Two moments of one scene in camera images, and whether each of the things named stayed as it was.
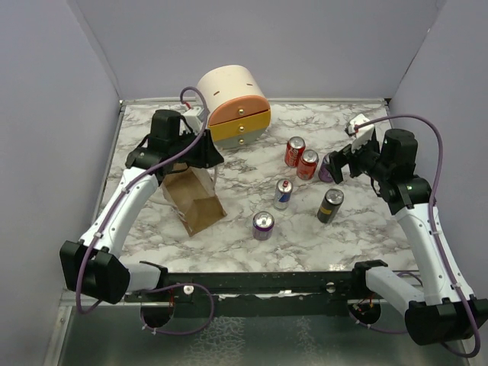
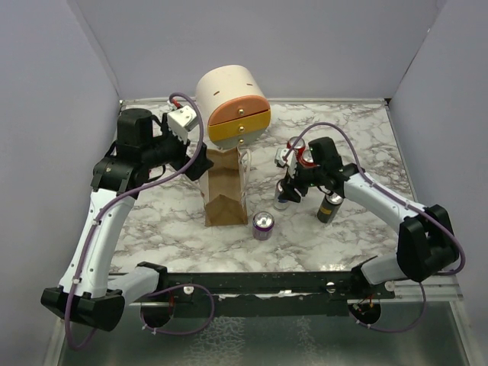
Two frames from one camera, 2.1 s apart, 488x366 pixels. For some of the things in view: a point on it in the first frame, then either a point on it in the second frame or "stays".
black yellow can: (329, 205) stays
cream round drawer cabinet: (239, 109) stays
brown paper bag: (191, 194) to (228, 184)
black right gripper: (338, 159) to (288, 187)
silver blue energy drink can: (283, 194) stays
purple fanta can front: (262, 226) stays
